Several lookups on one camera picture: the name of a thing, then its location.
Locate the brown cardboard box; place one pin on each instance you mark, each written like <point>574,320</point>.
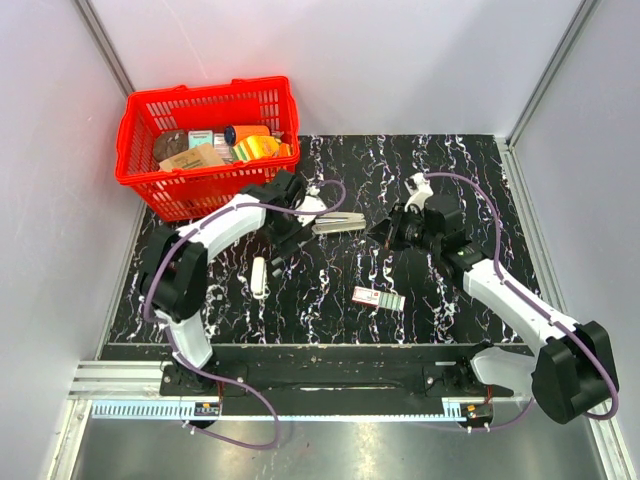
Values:
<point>201,156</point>

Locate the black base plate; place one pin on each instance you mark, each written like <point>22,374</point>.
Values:
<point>427,369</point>

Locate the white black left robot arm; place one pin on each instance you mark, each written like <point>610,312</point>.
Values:
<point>173,278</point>

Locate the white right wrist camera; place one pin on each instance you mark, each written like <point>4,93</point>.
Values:
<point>419,190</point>

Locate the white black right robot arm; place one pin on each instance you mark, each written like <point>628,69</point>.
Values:
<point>570,368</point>

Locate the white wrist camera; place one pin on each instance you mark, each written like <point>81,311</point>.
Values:
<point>419,190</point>
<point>312,204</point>

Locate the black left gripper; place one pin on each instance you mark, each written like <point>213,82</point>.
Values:
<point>285,244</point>

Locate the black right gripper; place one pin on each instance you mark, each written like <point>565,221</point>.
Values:
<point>387,232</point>

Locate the orange cylinder can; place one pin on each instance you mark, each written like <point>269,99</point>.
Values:
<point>233,134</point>

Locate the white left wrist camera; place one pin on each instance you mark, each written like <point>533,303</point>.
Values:
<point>312,204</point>

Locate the staple box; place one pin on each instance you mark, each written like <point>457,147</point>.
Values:
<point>378,299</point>

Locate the red plastic basket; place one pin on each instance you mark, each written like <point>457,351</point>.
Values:
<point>203,113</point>

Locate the yellow green snack pack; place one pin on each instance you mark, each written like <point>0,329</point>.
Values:
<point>258,147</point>

